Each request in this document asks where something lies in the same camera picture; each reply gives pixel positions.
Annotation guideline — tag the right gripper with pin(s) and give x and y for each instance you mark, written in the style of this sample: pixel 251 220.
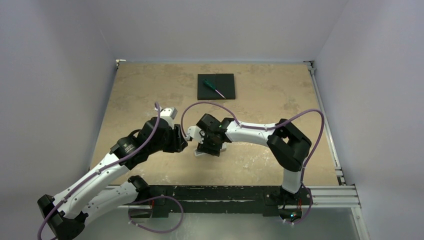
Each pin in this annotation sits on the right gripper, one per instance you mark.
pixel 206 146

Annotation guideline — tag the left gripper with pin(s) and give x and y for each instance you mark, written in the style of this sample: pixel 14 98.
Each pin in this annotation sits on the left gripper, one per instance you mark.
pixel 178 142

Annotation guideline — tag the white remote control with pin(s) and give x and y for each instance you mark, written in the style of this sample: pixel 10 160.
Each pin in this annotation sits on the white remote control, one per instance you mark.
pixel 210 149

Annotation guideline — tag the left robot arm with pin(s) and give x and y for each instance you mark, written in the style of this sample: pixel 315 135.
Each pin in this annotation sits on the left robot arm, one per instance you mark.
pixel 68 213

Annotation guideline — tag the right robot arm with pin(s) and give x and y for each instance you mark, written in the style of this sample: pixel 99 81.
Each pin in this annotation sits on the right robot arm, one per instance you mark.
pixel 289 146

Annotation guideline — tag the black foam pad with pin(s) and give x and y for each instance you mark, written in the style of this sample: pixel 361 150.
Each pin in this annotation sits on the black foam pad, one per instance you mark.
pixel 224 82

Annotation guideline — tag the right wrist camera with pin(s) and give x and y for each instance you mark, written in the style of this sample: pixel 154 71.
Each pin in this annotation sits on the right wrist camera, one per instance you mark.
pixel 193 134

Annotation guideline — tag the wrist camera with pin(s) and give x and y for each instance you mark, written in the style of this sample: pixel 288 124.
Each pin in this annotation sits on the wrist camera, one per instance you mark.
pixel 169 115
pixel 193 134

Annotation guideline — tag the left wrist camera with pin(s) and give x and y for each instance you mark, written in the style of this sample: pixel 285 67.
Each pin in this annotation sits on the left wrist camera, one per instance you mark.
pixel 169 115

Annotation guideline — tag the green handled screwdriver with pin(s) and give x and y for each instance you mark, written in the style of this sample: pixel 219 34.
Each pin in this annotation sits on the green handled screwdriver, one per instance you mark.
pixel 212 87

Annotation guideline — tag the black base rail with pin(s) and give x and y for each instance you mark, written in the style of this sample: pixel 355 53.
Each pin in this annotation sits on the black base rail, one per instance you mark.
pixel 266 200

